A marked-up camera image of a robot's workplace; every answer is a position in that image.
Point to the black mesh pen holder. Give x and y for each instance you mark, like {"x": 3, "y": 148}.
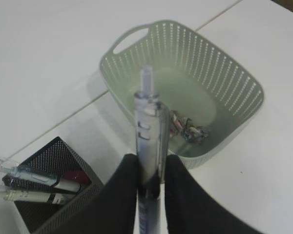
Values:
{"x": 56, "y": 157}

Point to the green plastic woven basket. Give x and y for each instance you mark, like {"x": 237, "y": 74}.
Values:
{"x": 193, "y": 77}

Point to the cream ballpoint pen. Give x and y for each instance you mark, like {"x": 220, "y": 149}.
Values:
{"x": 39, "y": 197}

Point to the small paper ball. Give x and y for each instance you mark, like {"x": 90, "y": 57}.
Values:
{"x": 194, "y": 134}

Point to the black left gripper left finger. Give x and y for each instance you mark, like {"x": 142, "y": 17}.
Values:
{"x": 111, "y": 211}

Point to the blue white gel pen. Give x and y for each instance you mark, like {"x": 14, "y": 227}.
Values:
{"x": 41, "y": 177}

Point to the pink pencil sharpener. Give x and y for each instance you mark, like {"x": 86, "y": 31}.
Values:
{"x": 77, "y": 176}

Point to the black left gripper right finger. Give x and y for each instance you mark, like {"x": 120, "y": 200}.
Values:
{"x": 191, "y": 210}

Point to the large paper ball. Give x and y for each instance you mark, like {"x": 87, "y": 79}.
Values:
{"x": 178, "y": 122}

